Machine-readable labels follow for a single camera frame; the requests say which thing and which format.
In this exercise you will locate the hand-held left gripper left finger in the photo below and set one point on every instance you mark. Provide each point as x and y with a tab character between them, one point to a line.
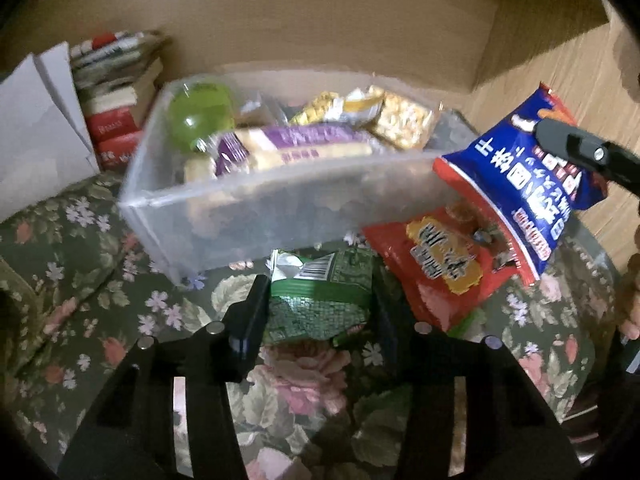
250	320

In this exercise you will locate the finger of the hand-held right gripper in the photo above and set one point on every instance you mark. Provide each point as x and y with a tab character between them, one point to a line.
575	142

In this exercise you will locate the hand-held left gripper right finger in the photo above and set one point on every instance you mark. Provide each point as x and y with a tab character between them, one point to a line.
395	322

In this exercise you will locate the green snack packet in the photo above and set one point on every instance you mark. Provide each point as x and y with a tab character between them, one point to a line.
315	310

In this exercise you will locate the small green wrapper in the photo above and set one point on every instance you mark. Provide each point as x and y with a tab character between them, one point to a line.
467	322

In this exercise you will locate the blue snack packet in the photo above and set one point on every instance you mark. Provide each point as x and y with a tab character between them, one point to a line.
515	195

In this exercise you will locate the clear plastic storage box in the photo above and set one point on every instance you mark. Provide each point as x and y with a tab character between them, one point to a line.
280	210

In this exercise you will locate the beige wafer packet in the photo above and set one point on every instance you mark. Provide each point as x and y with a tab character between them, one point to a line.
200	167

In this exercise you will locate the yellow puffed cracker packet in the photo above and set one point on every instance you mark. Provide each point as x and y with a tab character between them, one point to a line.
400	120

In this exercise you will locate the purple snack bar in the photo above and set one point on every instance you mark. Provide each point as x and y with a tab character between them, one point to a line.
300	142

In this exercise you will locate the clear biscuit packet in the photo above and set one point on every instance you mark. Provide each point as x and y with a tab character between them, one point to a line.
257	110

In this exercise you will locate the green round jelly cup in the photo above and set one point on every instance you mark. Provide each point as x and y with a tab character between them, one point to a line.
200	110

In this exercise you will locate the yellow and white snack packet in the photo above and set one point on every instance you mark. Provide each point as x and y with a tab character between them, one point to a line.
325	105

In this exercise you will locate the person's right hand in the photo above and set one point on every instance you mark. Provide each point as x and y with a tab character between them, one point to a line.
632	310

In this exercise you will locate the red snack packet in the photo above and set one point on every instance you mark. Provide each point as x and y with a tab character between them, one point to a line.
435	260

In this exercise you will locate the stack of books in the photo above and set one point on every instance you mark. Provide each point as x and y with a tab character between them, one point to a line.
120	95

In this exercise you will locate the white folded paper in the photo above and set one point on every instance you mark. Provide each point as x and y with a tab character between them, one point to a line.
40	130

